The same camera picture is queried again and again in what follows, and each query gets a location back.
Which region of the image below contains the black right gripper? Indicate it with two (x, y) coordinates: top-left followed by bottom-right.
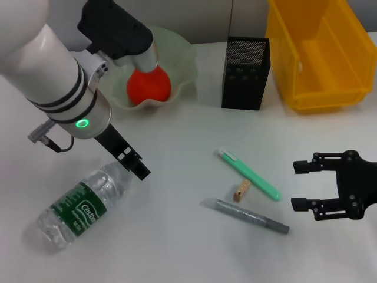
(290, 149), (377, 222)

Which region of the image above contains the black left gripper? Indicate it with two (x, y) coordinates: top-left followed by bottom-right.
(94, 123), (151, 182)

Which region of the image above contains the mint green pen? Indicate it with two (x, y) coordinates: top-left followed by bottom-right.
(217, 149), (283, 202)

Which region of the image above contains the small beige wooden block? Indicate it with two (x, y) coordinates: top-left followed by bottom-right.
(233, 179), (252, 203)

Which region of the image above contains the clear green-label water bottle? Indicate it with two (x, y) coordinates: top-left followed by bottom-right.
(37, 160), (133, 251)

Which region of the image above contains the grey marker pen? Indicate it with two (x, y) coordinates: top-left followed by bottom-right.
(201, 198), (291, 236)

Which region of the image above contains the red-orange toy orange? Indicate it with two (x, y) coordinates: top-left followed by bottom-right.
(126, 66), (172, 106)

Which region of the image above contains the black mesh pen holder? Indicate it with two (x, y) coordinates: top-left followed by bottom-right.
(221, 36), (271, 111)

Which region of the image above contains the pale green glass fruit plate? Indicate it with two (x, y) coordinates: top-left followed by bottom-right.
(97, 25), (198, 111)

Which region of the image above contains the yellow plastic bin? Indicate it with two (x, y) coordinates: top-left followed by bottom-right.
(264, 0), (377, 114)

